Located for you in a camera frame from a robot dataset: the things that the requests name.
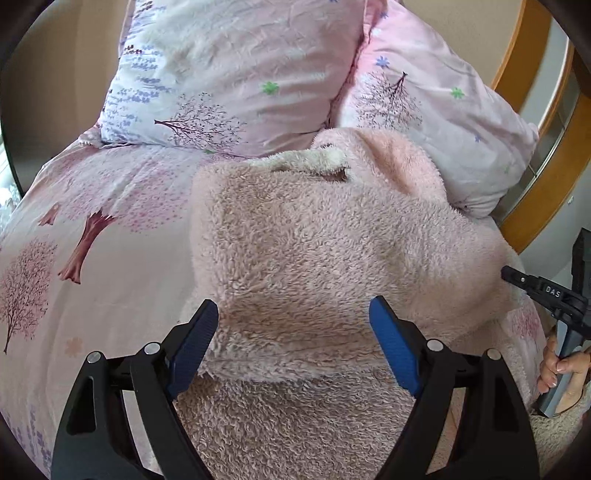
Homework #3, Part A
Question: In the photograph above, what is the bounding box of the pink fleece garment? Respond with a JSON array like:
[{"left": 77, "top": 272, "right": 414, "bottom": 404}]
[{"left": 177, "top": 129, "right": 538, "bottom": 479}]

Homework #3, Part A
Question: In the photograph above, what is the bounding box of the person's right hand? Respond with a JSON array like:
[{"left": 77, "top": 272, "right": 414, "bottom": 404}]
[{"left": 537, "top": 333, "right": 590, "bottom": 414}]

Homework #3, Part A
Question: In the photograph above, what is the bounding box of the pink floral pillow right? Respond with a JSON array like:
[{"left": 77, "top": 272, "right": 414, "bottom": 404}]
[{"left": 331, "top": 1, "right": 539, "bottom": 217}]

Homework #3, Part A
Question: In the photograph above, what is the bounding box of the pink floral pillow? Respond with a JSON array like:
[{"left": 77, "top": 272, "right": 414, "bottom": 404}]
[
  {"left": 83, "top": 1, "right": 366, "bottom": 158},
  {"left": 331, "top": 1, "right": 539, "bottom": 217}
]

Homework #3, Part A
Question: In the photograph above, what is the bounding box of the pink floral bed sheet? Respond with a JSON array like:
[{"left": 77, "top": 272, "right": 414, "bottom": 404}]
[{"left": 1, "top": 145, "right": 543, "bottom": 475}]

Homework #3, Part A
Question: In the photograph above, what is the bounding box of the pink floral pillow left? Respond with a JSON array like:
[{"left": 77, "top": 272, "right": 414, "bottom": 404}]
[{"left": 83, "top": 1, "right": 366, "bottom": 158}]

